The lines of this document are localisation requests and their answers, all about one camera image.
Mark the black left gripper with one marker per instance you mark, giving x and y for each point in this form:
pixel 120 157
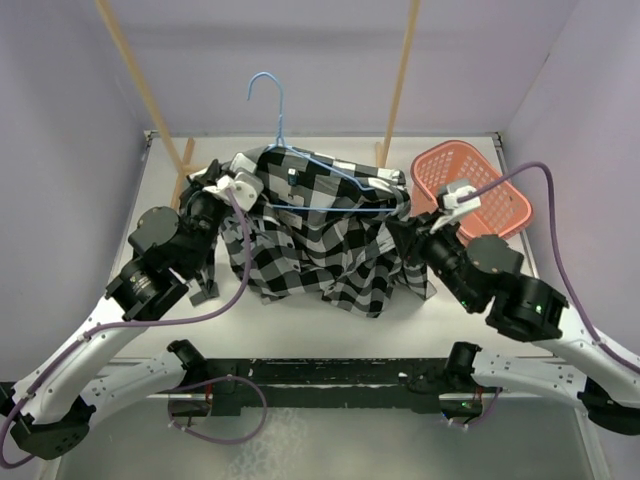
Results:
pixel 198 184

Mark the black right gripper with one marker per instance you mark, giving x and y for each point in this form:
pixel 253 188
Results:
pixel 407 232

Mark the black white checkered shirt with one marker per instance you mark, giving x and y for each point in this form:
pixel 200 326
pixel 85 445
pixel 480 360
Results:
pixel 348 259

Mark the blue wire hanger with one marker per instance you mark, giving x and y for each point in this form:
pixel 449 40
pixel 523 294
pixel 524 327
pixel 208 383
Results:
pixel 280 143

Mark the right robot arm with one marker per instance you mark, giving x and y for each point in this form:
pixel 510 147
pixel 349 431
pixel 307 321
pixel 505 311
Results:
pixel 595 374

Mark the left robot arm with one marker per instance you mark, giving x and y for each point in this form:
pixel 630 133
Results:
pixel 52 410

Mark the wooden clothes rack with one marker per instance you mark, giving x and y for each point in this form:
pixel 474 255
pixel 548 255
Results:
pixel 182 163

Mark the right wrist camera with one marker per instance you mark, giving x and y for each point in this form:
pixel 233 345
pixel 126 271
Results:
pixel 455 201

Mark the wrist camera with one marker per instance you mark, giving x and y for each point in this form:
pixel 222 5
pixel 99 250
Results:
pixel 245 188
pixel 455 201

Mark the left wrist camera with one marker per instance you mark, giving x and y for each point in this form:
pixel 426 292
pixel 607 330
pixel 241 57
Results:
pixel 245 188

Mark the black base frame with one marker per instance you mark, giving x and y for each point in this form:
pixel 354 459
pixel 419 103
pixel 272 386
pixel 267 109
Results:
pixel 225 387

